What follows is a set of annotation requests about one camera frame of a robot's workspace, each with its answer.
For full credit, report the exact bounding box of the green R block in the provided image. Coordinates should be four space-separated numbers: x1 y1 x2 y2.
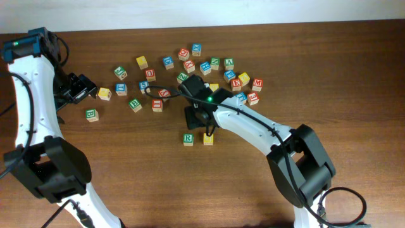
183 134 194 146

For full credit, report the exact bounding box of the yellow S block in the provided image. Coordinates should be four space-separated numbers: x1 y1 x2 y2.
203 133 214 146
209 84 219 92

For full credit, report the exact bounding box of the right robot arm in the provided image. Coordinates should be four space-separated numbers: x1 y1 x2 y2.
178 75 336 227

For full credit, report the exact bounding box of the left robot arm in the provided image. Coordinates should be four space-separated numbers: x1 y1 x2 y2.
1 27 124 227

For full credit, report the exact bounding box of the yellow W block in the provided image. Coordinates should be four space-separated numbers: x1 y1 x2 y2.
97 87 112 101

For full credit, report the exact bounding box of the green B block left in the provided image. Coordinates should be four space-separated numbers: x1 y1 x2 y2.
85 109 99 122

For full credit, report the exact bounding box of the green b block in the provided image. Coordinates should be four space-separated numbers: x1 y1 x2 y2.
128 98 142 113
85 109 99 122

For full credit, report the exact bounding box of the red K block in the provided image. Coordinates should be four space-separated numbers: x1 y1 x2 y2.
158 89 171 101

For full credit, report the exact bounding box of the red I block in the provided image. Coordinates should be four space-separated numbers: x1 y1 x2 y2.
152 99 163 112

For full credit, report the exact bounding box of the green Z block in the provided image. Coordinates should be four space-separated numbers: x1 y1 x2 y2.
177 72 189 84

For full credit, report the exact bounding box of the blue E block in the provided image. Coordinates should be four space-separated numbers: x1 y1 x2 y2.
235 92 247 104

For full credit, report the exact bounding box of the blue H block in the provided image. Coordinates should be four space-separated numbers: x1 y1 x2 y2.
200 61 212 75

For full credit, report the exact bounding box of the red E block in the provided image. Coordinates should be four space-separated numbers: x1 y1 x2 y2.
230 79 242 91

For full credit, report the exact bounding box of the green J block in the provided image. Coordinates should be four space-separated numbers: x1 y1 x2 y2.
114 66 128 80

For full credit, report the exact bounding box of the red Y block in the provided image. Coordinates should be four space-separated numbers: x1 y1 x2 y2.
183 60 196 73

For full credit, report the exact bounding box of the blue P block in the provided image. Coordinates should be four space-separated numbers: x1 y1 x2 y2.
223 70 236 83

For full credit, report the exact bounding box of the green N block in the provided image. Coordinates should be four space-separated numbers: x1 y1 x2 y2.
210 57 220 70

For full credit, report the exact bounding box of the red 3 block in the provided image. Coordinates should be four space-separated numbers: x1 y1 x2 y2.
247 92 260 106

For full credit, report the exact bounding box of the yellow block right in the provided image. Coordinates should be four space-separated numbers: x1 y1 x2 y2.
238 72 251 86

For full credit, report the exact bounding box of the blue D block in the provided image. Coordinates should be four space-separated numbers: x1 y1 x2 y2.
163 56 174 70

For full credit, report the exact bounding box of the green V block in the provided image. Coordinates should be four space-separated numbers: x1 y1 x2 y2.
224 58 235 70

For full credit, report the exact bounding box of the green B block centre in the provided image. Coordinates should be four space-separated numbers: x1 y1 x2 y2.
128 98 142 113

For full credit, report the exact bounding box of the blue 5 block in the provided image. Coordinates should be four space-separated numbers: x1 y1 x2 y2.
139 81 151 94

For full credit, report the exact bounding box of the red U block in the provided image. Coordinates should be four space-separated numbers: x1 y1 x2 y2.
145 69 156 82

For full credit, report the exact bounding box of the red C block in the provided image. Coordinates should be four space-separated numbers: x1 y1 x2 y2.
178 48 190 61

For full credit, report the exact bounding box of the red M block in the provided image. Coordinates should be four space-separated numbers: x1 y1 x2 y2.
252 79 264 92

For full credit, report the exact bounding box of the blue X block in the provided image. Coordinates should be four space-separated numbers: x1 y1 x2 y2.
191 43 202 56

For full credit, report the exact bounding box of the yellow block top left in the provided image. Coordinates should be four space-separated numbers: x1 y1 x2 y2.
135 56 149 70

